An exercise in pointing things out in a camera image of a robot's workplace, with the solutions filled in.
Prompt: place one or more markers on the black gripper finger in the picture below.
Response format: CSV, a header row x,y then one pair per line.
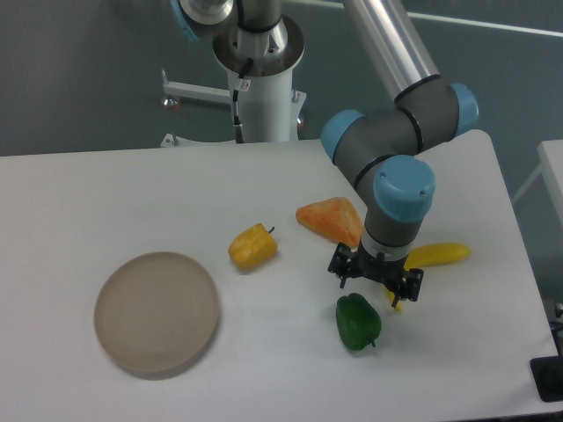
x,y
405,285
344,264

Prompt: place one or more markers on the orange triangular fruit slice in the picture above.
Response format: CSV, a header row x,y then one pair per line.
x,y
335,219

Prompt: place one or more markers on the green bell pepper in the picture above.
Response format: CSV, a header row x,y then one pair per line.
x,y
358,323

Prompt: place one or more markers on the white side table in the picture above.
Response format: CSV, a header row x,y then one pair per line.
x,y
550,168

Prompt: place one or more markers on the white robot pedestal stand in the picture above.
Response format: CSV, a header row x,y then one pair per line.
x,y
264,106

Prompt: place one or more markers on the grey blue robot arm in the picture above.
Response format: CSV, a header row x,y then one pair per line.
x,y
378,156

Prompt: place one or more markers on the black device at edge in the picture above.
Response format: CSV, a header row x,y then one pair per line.
x,y
547,375

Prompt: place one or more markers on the beige round plate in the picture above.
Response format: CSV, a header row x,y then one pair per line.
x,y
156,314

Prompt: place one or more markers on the yellow bell pepper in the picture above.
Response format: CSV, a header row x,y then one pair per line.
x,y
252,247

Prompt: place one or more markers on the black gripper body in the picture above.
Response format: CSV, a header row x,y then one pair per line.
x,y
374,266

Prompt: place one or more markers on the yellow banana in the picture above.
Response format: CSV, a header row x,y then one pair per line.
x,y
437,255

